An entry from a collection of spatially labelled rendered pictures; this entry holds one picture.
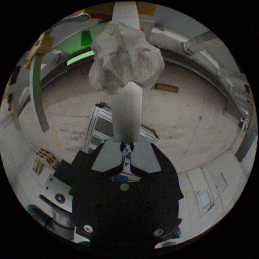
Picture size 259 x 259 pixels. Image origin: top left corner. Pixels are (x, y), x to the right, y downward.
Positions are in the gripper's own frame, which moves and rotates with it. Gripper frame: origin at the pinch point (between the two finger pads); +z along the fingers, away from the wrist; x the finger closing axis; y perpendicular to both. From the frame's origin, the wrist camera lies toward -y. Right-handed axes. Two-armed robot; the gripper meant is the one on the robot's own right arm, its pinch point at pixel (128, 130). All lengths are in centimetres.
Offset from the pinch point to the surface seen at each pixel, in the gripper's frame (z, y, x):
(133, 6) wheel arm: -3.9, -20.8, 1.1
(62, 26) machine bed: 7, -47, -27
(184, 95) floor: 82, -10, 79
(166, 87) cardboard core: 74, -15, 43
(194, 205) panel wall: -59, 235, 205
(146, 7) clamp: -2.4, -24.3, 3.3
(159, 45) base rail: 12.0, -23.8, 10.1
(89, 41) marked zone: 8.5, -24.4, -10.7
